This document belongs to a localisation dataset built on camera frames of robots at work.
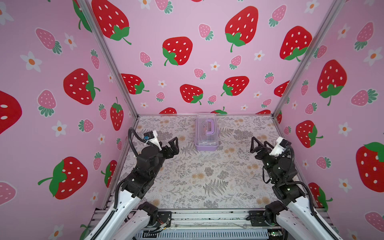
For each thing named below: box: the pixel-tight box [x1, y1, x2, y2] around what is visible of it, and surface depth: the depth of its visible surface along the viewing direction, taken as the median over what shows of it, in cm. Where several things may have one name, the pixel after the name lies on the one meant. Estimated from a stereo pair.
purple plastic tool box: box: [195, 113, 219, 152], surface depth 100 cm
